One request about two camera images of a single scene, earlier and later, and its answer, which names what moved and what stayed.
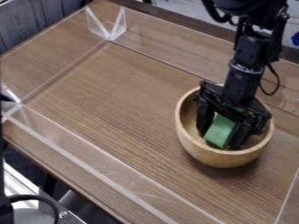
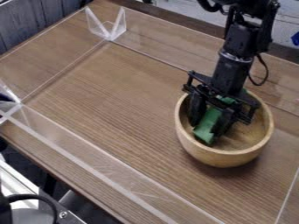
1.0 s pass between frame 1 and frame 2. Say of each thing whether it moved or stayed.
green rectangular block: moved
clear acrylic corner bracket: stayed
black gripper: moved
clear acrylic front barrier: stayed
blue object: stayed
